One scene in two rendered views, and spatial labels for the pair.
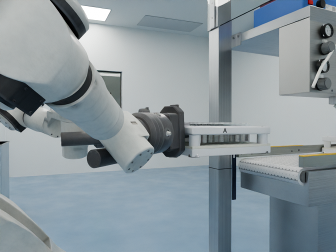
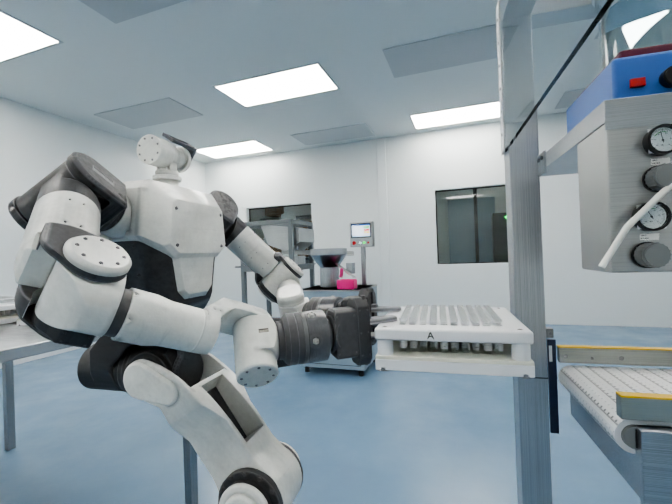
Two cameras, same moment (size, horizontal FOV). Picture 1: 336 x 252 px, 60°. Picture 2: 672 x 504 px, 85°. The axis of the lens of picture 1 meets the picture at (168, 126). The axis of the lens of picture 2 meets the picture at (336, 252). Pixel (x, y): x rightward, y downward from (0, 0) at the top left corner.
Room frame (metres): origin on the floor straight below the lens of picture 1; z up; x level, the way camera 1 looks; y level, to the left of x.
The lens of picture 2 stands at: (0.16, -0.43, 1.08)
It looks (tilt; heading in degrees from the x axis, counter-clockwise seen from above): 0 degrees down; 42
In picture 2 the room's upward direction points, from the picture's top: 2 degrees counter-clockwise
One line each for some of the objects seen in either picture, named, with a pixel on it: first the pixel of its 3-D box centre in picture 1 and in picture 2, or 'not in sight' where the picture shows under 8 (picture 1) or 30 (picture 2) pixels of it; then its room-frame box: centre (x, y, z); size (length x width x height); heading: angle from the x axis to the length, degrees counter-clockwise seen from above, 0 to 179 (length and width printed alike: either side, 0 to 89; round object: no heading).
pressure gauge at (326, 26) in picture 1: (326, 30); (662, 140); (0.79, -0.43, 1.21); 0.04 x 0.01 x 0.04; 117
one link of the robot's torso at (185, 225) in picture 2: not in sight; (148, 245); (0.53, 0.51, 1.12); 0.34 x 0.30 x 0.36; 26
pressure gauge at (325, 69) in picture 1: (322, 66); (651, 216); (0.78, -0.42, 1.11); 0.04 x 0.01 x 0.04; 117
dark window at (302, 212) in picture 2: not in sight; (281, 236); (4.46, 4.71, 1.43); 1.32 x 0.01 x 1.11; 112
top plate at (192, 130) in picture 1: (206, 129); (447, 321); (0.83, -0.11, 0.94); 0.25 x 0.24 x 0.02; 26
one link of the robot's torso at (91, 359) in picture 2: not in sight; (141, 355); (0.51, 0.53, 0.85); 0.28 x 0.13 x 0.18; 116
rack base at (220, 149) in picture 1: (206, 146); (448, 346); (0.83, -0.11, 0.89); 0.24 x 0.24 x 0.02; 26
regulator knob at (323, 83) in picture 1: (323, 81); (651, 250); (0.78, -0.42, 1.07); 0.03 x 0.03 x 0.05; 27
